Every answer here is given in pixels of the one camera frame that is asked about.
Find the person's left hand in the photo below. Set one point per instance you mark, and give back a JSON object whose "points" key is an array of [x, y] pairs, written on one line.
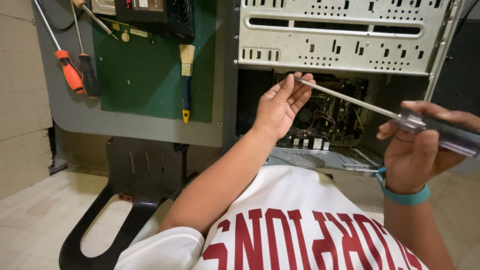
{"points": [[275, 112]]}

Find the person's right hand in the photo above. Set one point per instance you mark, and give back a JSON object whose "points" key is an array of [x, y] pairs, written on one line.
{"points": [[416, 161]]}

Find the teal wristband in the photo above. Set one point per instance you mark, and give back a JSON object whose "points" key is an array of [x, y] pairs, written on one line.
{"points": [[407, 198]]}

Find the dark motherboard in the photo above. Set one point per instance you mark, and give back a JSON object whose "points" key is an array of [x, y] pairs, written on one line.
{"points": [[337, 112]]}

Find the grey metal computer case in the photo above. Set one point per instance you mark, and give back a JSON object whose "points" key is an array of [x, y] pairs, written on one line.
{"points": [[337, 37]]}

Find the white shirt with red letters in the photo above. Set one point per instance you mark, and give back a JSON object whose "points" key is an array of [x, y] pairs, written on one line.
{"points": [[292, 232]]}

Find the green work mat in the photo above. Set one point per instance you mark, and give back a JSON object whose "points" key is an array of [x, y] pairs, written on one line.
{"points": [[142, 82]]}

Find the black plastic chair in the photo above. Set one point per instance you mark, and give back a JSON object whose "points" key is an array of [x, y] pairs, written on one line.
{"points": [[146, 176]]}

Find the black power supply unit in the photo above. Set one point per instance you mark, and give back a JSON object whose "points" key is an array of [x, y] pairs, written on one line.
{"points": [[157, 15]]}

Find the small green circuit board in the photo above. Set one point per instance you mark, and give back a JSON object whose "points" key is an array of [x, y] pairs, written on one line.
{"points": [[129, 30]]}

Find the silver metal drive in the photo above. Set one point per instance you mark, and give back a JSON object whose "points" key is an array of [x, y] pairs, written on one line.
{"points": [[103, 5]]}

